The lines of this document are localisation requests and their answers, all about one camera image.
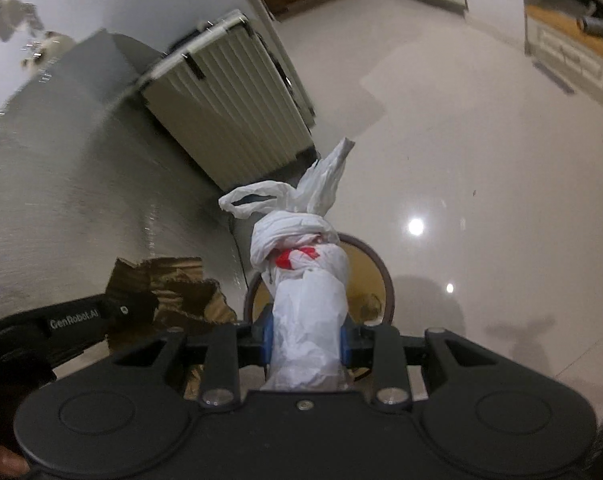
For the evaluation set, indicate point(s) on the white low drawer cabinet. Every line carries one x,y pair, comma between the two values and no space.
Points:
555,39

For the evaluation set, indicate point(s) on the yellow trash bin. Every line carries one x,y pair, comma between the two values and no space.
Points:
370,292

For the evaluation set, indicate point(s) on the white cat-shaped ceramic ornament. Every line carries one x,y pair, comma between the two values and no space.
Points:
40,52

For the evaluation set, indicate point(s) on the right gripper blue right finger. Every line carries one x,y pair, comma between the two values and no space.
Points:
350,342

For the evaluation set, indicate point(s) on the white ribbed suitcase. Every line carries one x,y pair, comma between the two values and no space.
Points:
227,103

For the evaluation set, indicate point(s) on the brown cardboard piece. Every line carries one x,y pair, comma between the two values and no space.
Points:
157,294

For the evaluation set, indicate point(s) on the white plastic bag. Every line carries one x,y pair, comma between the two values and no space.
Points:
297,253

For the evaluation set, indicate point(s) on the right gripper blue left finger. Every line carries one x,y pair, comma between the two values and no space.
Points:
264,334

